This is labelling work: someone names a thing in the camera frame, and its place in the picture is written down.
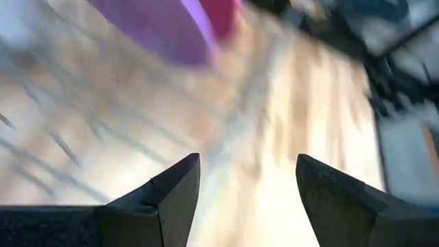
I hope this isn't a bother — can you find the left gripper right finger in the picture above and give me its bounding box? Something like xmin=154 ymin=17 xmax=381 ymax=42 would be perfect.
xmin=296 ymin=153 xmax=439 ymax=247

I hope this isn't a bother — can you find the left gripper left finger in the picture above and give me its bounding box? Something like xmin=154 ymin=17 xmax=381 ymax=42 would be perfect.
xmin=0 ymin=152 xmax=201 ymax=247

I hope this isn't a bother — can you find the purple plate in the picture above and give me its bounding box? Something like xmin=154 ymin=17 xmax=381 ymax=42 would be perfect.
xmin=86 ymin=0 xmax=221 ymax=69

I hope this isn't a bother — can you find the pink plate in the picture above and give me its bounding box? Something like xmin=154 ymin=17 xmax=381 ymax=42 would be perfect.
xmin=200 ymin=0 xmax=241 ymax=42

